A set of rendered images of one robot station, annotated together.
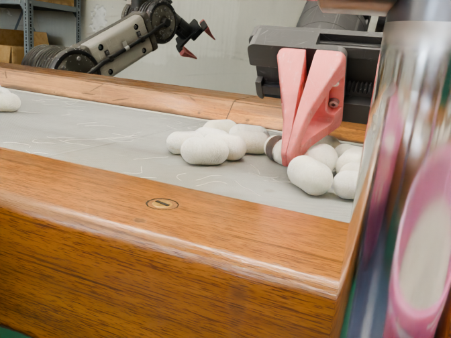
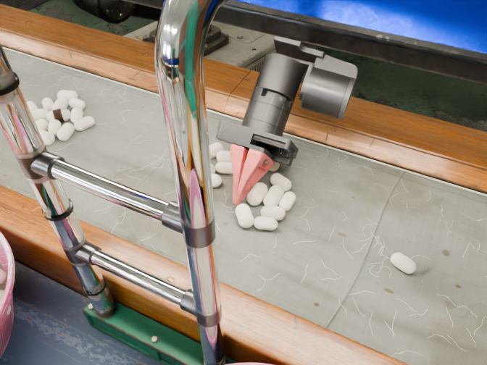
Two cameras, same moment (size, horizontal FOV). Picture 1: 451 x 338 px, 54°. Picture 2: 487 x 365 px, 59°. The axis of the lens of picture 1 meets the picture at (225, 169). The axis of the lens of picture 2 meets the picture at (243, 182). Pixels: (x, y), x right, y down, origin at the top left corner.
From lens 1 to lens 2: 0.39 m
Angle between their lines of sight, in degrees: 31
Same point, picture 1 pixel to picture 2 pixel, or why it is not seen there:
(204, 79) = not seen: outside the picture
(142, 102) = not seen: hidden behind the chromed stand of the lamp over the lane
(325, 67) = (253, 161)
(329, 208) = (248, 239)
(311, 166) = (242, 218)
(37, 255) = (133, 297)
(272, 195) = (225, 229)
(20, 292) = (130, 301)
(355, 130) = (304, 127)
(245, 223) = not seen: hidden behind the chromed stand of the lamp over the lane
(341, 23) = (268, 120)
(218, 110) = (219, 102)
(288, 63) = (235, 154)
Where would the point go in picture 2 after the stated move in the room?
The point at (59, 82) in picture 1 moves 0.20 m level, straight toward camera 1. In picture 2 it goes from (109, 66) to (118, 130)
